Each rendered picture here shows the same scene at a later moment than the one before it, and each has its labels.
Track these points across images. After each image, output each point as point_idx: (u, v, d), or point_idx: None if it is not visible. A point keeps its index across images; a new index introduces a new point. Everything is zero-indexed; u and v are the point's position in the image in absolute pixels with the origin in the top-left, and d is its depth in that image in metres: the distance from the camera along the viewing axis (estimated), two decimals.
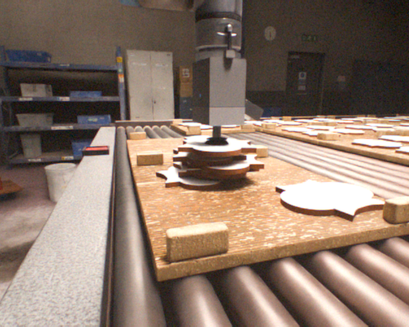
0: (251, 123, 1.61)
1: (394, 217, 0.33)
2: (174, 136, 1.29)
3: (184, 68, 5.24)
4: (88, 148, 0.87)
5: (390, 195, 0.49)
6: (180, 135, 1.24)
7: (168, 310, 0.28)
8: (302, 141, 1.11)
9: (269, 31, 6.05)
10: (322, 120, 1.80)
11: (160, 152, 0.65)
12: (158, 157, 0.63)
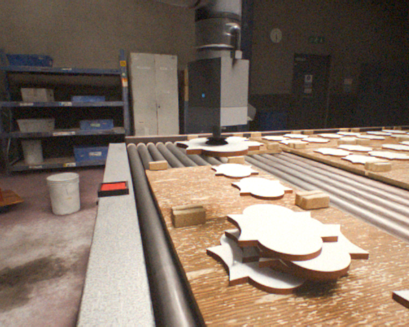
0: (274, 139, 1.48)
1: None
2: (193, 159, 1.16)
3: None
4: (104, 187, 0.74)
5: None
6: (200, 159, 1.11)
7: None
8: (343, 169, 0.98)
9: (275, 33, 5.92)
10: (348, 134, 1.67)
11: (200, 206, 0.52)
12: (200, 216, 0.49)
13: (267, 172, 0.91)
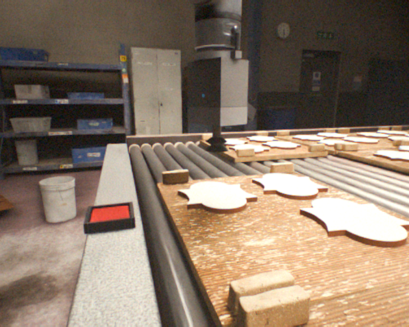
0: (309, 139, 1.21)
1: None
2: (216, 164, 0.89)
3: None
4: (96, 213, 0.47)
5: None
6: (227, 165, 0.84)
7: None
8: None
9: (283, 28, 5.65)
10: (394, 133, 1.40)
11: (290, 280, 0.25)
12: (299, 309, 0.22)
13: (330, 186, 0.64)
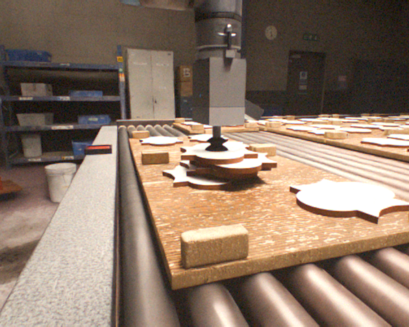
0: (255, 122, 1.59)
1: None
2: (177, 135, 1.27)
3: (184, 67, 5.21)
4: (91, 147, 0.85)
5: (408, 195, 0.47)
6: (183, 135, 1.22)
7: (182, 320, 0.26)
8: (308, 141, 1.09)
9: (271, 30, 6.03)
10: (326, 119, 1.78)
11: (165, 150, 0.63)
12: (163, 156, 0.60)
13: None
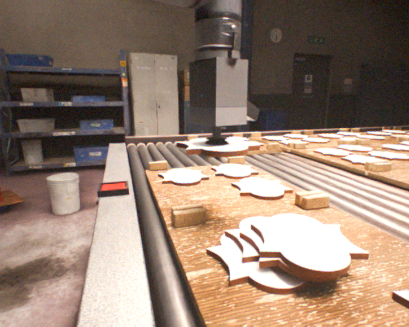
0: (274, 139, 1.48)
1: None
2: (193, 159, 1.16)
3: (188, 71, 5.10)
4: (104, 187, 0.74)
5: None
6: (200, 159, 1.11)
7: None
8: (343, 169, 0.98)
9: (275, 33, 5.92)
10: (348, 134, 1.67)
11: (200, 206, 0.52)
12: (200, 216, 0.49)
13: (267, 172, 0.91)
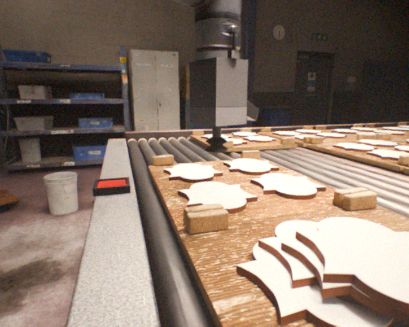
0: (285, 135, 1.37)
1: None
2: (200, 154, 1.05)
3: None
4: (101, 183, 0.63)
5: None
6: (209, 154, 1.00)
7: None
8: (371, 165, 0.87)
9: (278, 30, 5.81)
10: (364, 130, 1.56)
11: (220, 207, 0.41)
12: (221, 219, 0.39)
13: (286, 169, 0.80)
